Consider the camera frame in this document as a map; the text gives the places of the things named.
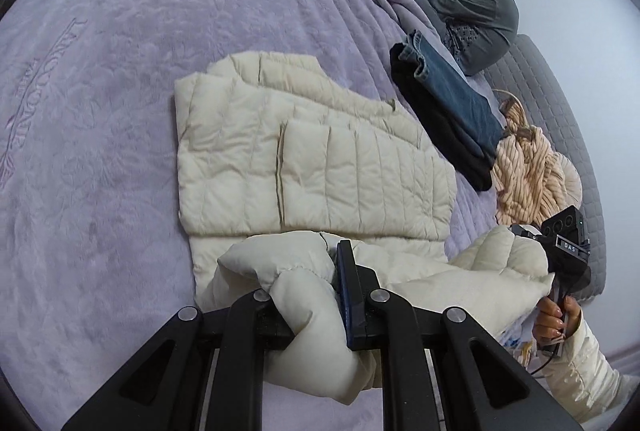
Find folded blue jeans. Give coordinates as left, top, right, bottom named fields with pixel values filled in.
left=402, top=32, right=505, bottom=159

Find cream puffer jacket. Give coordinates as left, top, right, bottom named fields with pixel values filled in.
left=174, top=51, right=555, bottom=407

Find beige striped cloth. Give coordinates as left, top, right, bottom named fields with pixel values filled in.
left=490, top=108, right=583, bottom=227

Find person's right hand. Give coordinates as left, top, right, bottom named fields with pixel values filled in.
left=532, top=295, right=583, bottom=353

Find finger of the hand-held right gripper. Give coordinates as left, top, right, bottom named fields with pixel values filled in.
left=510, top=223, right=543, bottom=243

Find folded black garment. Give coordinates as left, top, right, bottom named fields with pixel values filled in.
left=390, top=42, right=496, bottom=192

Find person's right forearm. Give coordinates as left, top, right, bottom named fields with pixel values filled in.
left=537, top=306, right=640, bottom=412

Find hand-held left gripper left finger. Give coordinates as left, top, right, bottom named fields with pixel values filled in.
left=62, top=289, right=296, bottom=431

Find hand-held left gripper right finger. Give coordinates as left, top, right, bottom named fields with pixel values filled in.
left=336, top=239, right=584, bottom=431

